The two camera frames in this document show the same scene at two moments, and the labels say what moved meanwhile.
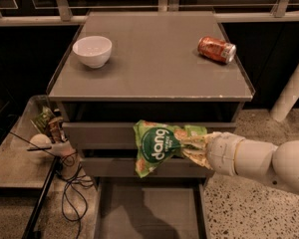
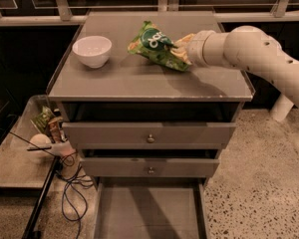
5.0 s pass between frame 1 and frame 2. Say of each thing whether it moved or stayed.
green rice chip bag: moved
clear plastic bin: stayed
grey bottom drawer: stayed
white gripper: moved
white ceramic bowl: stayed
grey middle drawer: stayed
